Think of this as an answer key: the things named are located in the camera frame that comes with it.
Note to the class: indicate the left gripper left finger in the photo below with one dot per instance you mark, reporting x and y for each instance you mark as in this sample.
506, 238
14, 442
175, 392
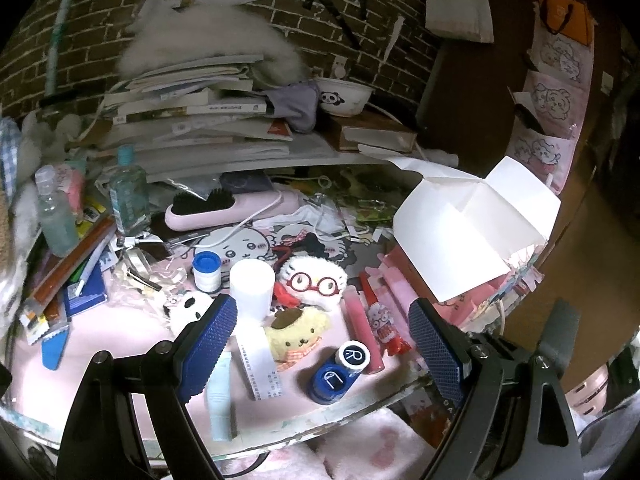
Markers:
102, 440

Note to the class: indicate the white fluffy fur item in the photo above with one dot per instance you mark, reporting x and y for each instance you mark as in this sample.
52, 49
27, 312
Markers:
201, 31

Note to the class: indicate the pink cartoon box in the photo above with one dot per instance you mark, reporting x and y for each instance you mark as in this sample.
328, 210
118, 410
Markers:
483, 308

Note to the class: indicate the stack of books and papers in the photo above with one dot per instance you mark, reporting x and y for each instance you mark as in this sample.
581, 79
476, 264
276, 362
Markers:
188, 117

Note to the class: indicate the pink hairbrush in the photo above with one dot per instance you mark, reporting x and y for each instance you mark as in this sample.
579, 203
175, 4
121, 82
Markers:
189, 213

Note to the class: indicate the panda print ceramic bowl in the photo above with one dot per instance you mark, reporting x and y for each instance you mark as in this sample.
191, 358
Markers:
342, 98

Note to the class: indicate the panda plush toy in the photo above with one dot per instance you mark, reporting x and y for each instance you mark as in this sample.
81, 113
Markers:
188, 308

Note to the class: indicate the blue white contact lens case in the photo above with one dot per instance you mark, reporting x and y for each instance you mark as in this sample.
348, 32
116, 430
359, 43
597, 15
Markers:
336, 376

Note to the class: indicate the clear bottle white cap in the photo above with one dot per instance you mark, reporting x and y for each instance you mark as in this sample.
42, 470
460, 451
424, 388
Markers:
56, 219

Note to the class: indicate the pink tube to you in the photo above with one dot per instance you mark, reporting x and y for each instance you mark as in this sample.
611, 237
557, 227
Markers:
361, 329

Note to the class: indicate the white plush red glasses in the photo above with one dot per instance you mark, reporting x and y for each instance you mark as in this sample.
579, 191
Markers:
310, 281

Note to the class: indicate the pale green box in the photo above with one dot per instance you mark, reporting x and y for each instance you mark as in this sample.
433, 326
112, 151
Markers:
219, 399

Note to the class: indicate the white printed receipt slip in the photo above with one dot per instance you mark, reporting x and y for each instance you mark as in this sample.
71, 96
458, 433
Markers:
259, 365

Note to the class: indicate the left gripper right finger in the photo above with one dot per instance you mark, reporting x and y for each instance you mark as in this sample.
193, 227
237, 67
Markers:
511, 417

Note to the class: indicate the clear bottle teal cap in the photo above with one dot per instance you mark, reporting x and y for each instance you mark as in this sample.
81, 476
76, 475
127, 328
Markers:
129, 194

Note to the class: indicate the purple grey cloth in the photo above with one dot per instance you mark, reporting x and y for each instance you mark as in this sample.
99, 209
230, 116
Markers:
296, 104

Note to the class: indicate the pink cartoon wall organizer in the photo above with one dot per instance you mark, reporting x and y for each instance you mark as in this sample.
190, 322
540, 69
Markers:
551, 109

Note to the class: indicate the blue capped white jar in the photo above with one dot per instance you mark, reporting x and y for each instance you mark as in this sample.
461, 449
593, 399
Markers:
206, 270

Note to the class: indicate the blue notebook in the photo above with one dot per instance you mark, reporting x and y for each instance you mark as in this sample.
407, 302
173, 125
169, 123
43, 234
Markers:
92, 294

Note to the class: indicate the large dog plush blue gingham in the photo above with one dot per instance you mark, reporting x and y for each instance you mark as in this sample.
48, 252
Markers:
20, 158

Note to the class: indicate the green pipe on wall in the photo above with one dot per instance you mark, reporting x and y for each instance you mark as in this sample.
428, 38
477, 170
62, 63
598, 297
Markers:
54, 45

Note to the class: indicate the blue flat sachet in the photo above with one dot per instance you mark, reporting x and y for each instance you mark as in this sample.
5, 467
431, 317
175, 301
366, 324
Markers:
52, 348

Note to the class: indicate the yellow pompompurin plush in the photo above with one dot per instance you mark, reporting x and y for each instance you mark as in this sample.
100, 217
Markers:
294, 333

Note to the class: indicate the orange paper bag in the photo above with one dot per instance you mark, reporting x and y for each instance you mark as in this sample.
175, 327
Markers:
570, 18

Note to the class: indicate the white cylinder cup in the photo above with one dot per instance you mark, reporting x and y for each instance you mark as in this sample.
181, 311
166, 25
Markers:
251, 283

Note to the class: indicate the orange brown long packet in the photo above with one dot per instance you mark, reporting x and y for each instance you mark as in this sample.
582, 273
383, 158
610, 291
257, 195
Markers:
55, 274

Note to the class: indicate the hanging white paper bag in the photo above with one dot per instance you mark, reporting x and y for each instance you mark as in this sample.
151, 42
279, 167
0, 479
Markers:
468, 20

